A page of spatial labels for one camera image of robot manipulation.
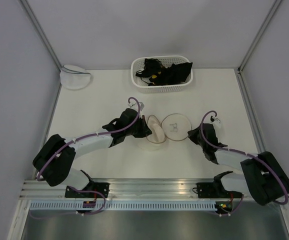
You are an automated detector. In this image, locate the white slotted cable duct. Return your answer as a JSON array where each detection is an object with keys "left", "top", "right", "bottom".
[{"left": 30, "top": 200, "right": 217, "bottom": 211}]

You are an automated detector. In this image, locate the white plastic basket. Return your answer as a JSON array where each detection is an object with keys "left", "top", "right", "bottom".
[{"left": 130, "top": 55, "right": 193, "bottom": 94}]

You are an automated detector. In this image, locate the aluminium mounting rail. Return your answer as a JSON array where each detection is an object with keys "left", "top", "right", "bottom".
[{"left": 19, "top": 177, "right": 289, "bottom": 201}]

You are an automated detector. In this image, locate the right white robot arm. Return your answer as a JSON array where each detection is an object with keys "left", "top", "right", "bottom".
[{"left": 188, "top": 123, "right": 289, "bottom": 206}]

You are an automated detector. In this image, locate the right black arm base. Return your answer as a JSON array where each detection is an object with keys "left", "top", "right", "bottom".
[{"left": 192, "top": 171, "right": 243, "bottom": 200}]

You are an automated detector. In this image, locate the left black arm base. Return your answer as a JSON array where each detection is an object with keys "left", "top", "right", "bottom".
[{"left": 64, "top": 169, "right": 110, "bottom": 199}]

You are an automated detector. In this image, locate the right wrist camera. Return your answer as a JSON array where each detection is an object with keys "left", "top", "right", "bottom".
[{"left": 210, "top": 116, "right": 222, "bottom": 126}]

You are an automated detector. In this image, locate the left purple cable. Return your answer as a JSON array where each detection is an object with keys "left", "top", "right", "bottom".
[{"left": 36, "top": 97, "right": 142, "bottom": 182}]

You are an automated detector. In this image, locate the black bra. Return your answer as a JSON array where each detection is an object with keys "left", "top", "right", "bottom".
[
  {"left": 135, "top": 58, "right": 167, "bottom": 86},
  {"left": 160, "top": 62, "right": 193, "bottom": 86}
]

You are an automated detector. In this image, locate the white folded mesh bag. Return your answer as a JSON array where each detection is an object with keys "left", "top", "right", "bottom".
[{"left": 60, "top": 64, "right": 92, "bottom": 90}]

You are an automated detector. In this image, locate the yellow bra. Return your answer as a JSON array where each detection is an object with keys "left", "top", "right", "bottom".
[{"left": 150, "top": 71, "right": 162, "bottom": 82}]

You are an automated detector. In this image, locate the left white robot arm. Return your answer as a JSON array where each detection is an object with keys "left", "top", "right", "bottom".
[{"left": 32, "top": 108, "right": 152, "bottom": 198}]

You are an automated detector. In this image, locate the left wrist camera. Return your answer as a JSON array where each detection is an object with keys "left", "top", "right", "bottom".
[{"left": 129, "top": 102, "right": 145, "bottom": 112}]

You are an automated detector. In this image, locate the white mesh laundry bag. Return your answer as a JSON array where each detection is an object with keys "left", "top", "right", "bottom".
[{"left": 136, "top": 113, "right": 192, "bottom": 152}]

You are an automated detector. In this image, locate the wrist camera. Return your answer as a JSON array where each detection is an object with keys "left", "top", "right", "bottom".
[
  {"left": 210, "top": 116, "right": 222, "bottom": 126},
  {"left": 129, "top": 102, "right": 145, "bottom": 112}
]

